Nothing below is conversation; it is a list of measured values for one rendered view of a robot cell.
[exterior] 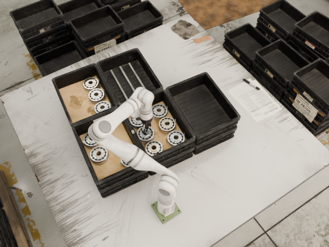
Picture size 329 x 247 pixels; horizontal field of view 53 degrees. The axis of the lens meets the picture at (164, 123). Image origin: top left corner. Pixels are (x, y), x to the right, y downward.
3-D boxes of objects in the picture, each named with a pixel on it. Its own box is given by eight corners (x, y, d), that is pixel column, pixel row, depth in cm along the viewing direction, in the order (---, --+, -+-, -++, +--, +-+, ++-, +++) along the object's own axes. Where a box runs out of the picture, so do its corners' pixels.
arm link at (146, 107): (157, 109, 178) (144, 102, 181) (155, 91, 166) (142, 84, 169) (149, 118, 175) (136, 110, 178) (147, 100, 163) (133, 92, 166)
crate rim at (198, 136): (241, 119, 192) (242, 117, 190) (196, 140, 185) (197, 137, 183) (205, 73, 212) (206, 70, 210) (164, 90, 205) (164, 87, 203)
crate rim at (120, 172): (71, 128, 191) (70, 126, 189) (119, 109, 198) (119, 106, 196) (96, 186, 171) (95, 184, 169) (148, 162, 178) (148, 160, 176)
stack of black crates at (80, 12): (98, 19, 356) (92, -9, 327) (111, 36, 342) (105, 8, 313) (63, 33, 345) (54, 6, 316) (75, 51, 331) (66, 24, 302)
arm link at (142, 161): (142, 145, 155) (133, 161, 150) (184, 178, 162) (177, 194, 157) (133, 150, 162) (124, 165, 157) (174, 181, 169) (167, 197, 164)
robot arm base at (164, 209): (176, 210, 183) (178, 197, 169) (162, 218, 180) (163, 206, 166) (168, 196, 188) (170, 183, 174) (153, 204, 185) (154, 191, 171)
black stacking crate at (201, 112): (238, 128, 201) (241, 117, 191) (195, 148, 194) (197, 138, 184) (204, 83, 220) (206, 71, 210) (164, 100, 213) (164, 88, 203)
